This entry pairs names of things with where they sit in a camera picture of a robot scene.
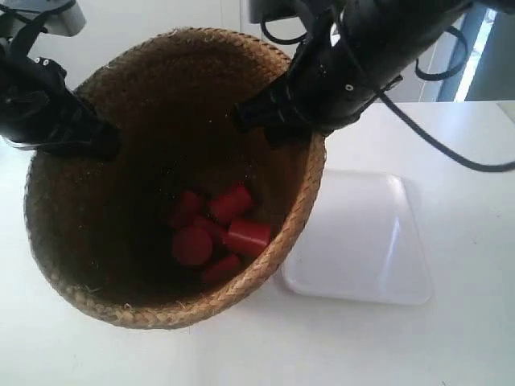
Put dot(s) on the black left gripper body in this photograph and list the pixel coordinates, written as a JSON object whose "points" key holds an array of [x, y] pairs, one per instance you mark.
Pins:
{"points": [[38, 111]]}

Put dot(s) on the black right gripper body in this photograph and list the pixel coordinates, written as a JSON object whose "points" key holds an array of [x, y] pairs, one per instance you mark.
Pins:
{"points": [[360, 52]]}

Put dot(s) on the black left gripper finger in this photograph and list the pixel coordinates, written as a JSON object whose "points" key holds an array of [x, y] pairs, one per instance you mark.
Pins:
{"points": [[88, 132]]}

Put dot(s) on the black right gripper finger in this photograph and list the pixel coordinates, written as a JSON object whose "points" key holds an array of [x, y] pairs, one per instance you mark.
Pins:
{"points": [[273, 110]]}

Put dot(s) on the dark red oval object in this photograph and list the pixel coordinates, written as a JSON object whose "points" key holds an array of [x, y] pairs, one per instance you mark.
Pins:
{"points": [[247, 237]]}

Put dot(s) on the brown woven basket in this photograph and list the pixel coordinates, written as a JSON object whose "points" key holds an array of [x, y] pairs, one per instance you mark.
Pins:
{"points": [[97, 230]]}

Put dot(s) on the red cylinder front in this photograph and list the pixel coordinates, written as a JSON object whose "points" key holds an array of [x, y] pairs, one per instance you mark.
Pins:
{"points": [[191, 246]]}

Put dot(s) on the white plastic tray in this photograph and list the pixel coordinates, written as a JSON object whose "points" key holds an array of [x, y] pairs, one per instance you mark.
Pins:
{"points": [[361, 243]]}

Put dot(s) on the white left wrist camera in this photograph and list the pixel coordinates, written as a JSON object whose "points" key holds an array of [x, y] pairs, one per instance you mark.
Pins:
{"points": [[64, 17]]}

